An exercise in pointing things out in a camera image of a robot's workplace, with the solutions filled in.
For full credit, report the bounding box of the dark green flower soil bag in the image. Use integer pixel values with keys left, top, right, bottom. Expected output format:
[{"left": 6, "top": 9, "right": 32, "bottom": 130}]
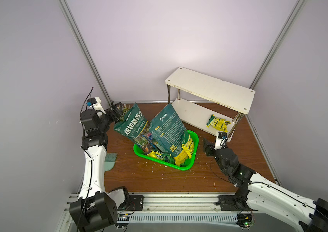
[{"left": 114, "top": 103, "right": 154, "bottom": 155}]

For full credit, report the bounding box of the teal and yellow fertilizer bag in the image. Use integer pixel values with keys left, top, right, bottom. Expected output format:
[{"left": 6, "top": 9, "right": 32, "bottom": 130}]
[{"left": 149, "top": 103, "right": 195, "bottom": 166}]

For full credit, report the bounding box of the yellow green packet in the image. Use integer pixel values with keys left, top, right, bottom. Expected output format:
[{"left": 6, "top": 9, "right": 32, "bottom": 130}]
[{"left": 146, "top": 150, "right": 172, "bottom": 162}]

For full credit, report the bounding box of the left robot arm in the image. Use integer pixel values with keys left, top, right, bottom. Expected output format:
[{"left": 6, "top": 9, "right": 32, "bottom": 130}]
[{"left": 69, "top": 102, "right": 130, "bottom": 232}]

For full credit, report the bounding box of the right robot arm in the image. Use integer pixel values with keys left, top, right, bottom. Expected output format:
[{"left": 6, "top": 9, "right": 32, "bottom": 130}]
[{"left": 203, "top": 138, "right": 328, "bottom": 232}]

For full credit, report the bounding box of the white two-tier shelf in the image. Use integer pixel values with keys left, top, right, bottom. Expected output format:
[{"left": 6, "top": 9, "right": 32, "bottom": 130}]
[{"left": 165, "top": 67, "right": 255, "bottom": 141}]

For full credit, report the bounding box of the potted artificial plant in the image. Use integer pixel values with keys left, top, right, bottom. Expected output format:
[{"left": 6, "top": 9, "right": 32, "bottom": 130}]
[{"left": 121, "top": 104, "right": 131, "bottom": 116}]

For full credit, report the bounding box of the green plastic basket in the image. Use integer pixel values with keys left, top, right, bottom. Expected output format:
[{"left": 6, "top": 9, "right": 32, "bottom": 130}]
[{"left": 133, "top": 130, "right": 199, "bottom": 171}]

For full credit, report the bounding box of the mint green hand brush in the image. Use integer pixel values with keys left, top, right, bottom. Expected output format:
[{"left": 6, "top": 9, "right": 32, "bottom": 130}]
[{"left": 104, "top": 153, "right": 118, "bottom": 172}]

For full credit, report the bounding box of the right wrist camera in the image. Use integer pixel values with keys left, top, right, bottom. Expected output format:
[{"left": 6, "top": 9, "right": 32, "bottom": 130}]
[{"left": 215, "top": 131, "right": 228, "bottom": 150}]

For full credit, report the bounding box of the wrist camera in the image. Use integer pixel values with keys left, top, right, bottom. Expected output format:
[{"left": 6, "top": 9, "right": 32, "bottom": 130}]
[
  {"left": 87, "top": 97, "right": 106, "bottom": 116},
  {"left": 215, "top": 131, "right": 228, "bottom": 150}
]

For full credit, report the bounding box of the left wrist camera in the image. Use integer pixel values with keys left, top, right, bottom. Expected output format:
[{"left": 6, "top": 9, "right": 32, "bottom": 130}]
[{"left": 87, "top": 97, "right": 106, "bottom": 116}]

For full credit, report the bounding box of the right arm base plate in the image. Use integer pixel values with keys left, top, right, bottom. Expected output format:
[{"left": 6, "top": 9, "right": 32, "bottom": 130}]
[{"left": 215, "top": 195, "right": 251, "bottom": 212}]

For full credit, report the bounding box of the aluminium front rail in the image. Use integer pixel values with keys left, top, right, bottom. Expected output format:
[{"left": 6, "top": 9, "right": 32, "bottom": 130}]
[{"left": 65, "top": 192, "right": 302, "bottom": 215}]

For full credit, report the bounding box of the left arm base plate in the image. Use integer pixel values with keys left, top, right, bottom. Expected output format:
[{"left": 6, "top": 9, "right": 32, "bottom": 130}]
[{"left": 118, "top": 195, "right": 144, "bottom": 212}]

